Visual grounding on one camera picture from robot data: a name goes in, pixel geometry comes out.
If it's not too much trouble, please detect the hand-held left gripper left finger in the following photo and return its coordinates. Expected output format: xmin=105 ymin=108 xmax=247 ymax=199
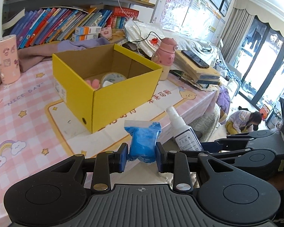
xmin=48 ymin=143 xmax=129 ymax=192

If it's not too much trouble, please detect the clear plastic bags pile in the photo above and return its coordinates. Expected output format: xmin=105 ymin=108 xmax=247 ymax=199
xmin=124 ymin=19 xmax=166 ymax=53

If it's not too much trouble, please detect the pink water bottle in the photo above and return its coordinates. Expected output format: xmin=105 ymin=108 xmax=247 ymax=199
xmin=151 ymin=37 xmax=178 ymax=81

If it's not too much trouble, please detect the white spray bottle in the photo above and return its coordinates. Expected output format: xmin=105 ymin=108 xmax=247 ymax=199
xmin=165 ymin=106 xmax=203 ymax=152

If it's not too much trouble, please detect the yellow tape roll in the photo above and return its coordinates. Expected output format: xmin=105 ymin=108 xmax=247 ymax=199
xmin=101 ymin=72 xmax=127 ymax=88

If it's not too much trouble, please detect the pink knitted rabbit glove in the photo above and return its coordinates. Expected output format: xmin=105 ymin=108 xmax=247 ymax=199
xmin=85 ymin=79 xmax=101 ymax=90

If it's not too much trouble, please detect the white yellow-edged desk mat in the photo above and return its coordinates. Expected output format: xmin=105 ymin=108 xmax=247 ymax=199
xmin=44 ymin=74 xmax=197 ymax=159

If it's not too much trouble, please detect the purple cloth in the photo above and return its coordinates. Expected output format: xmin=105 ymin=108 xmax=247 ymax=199
xmin=18 ymin=38 xmax=111 ymax=73

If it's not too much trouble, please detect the pink checked desktop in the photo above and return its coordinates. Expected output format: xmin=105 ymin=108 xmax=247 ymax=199
xmin=0 ymin=60 xmax=217 ymax=208

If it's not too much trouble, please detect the yellow cardboard box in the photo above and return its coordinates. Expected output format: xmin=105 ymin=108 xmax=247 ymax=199
xmin=52 ymin=43 xmax=164 ymax=134

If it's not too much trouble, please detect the stack of brown envelopes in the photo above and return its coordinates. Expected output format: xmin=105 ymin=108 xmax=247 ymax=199
xmin=170 ymin=50 xmax=221 ymax=92

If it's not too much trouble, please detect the grey curtain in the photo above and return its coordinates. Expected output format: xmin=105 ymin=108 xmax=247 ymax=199
xmin=221 ymin=8 xmax=254 ymax=63

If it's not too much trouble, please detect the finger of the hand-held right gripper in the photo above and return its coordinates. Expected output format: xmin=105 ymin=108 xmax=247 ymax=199
xmin=179 ymin=147 xmax=276 ymax=170
xmin=214 ymin=130 xmax=279 ymax=148

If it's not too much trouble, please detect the alphabet wall poster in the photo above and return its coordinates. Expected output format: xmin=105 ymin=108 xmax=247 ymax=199
xmin=160 ymin=0 xmax=195 ymax=29

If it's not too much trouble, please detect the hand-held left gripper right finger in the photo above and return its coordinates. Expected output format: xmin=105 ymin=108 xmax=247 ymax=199
xmin=155 ymin=142 xmax=237 ymax=192

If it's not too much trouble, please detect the purple jacket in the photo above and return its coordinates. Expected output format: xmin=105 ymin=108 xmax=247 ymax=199
xmin=215 ymin=86 xmax=233 ymax=114

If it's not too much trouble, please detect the blue plastic bag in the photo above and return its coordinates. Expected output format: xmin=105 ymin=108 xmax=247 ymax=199
xmin=124 ymin=120 xmax=162 ymax=164

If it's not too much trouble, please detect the pink cylindrical humidifier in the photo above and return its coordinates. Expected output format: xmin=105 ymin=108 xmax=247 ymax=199
xmin=0 ymin=34 xmax=22 ymax=85

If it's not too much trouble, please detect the red book set box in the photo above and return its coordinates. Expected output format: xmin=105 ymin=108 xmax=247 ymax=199
xmin=111 ymin=7 xmax=139 ymax=30

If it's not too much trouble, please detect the row of colourful books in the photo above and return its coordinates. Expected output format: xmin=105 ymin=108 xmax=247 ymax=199
xmin=10 ymin=7 xmax=112 ymax=49

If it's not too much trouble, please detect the orange white medicine box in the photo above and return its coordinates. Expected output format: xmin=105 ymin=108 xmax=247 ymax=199
xmin=72 ymin=34 xmax=100 ymax=42
xmin=75 ymin=26 xmax=102 ymax=35

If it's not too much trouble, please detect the black phone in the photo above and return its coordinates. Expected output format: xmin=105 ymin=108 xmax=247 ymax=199
xmin=180 ymin=50 xmax=210 ymax=69

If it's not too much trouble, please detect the white shelf unit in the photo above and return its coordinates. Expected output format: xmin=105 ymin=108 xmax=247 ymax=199
xmin=0 ymin=0 xmax=157 ymax=40

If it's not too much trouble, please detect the pink pig plush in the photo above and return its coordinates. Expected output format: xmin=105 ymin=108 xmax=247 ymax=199
xmin=101 ymin=26 xmax=113 ymax=39

